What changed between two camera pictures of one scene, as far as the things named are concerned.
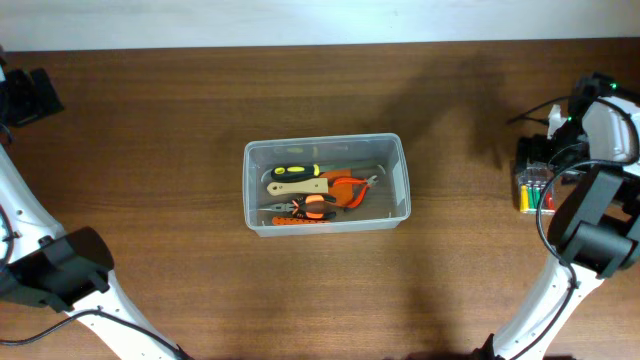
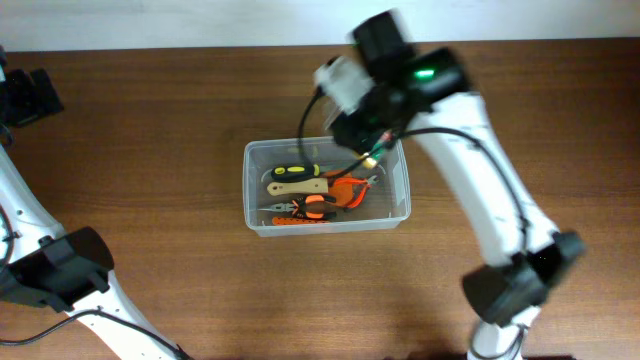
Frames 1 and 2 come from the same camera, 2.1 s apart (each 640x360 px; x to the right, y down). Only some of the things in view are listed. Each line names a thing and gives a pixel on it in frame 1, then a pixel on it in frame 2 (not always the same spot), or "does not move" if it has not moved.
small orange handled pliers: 367,181 does not move
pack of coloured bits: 531,180 -> 378,149
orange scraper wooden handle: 323,184 does not move
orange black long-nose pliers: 307,206 does not move
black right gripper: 539,146 -> 349,131
